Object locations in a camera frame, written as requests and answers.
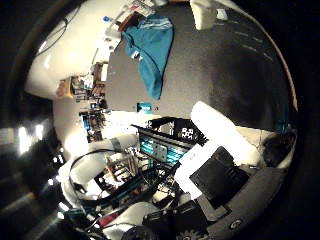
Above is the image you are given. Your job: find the white spray bottle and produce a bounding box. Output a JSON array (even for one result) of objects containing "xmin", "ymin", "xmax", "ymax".
[{"xmin": 189, "ymin": 0, "xmax": 219, "ymax": 32}]

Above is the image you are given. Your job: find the teal cloth with white stripes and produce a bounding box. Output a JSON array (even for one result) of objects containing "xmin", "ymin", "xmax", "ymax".
[{"xmin": 121, "ymin": 14, "xmax": 175, "ymax": 101}]

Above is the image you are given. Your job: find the dark grey table mat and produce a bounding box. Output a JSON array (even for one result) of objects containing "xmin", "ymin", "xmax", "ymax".
[{"xmin": 105, "ymin": 1, "xmax": 296, "ymax": 133}]

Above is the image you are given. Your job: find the teal base panel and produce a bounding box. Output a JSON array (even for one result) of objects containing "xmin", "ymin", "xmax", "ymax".
[{"xmin": 138, "ymin": 133, "xmax": 188, "ymax": 165}]

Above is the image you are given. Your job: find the teal grid board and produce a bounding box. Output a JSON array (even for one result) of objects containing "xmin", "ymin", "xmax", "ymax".
[{"xmin": 136, "ymin": 102, "xmax": 153, "ymax": 115}]

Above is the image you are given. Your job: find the dark wooden bowl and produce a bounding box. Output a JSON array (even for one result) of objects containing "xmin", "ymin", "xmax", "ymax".
[{"xmin": 118, "ymin": 14, "xmax": 138, "ymax": 33}]

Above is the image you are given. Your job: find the cluttered storage shelf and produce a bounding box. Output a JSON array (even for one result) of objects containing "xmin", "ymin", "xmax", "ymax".
[{"xmin": 55, "ymin": 61, "xmax": 109, "ymax": 143}]

